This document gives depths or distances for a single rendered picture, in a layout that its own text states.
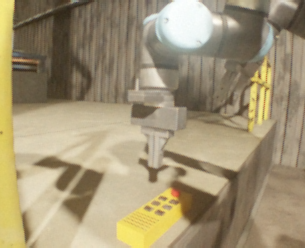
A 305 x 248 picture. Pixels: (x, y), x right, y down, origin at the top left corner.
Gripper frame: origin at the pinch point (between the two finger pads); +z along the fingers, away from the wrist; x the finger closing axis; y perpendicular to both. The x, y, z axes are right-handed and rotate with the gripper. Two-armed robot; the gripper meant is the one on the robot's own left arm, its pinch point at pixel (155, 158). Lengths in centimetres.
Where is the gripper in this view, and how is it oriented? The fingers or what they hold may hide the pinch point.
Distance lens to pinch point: 57.0
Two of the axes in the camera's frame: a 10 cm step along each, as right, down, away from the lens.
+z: -0.4, 9.9, 1.5
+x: -8.3, -1.2, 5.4
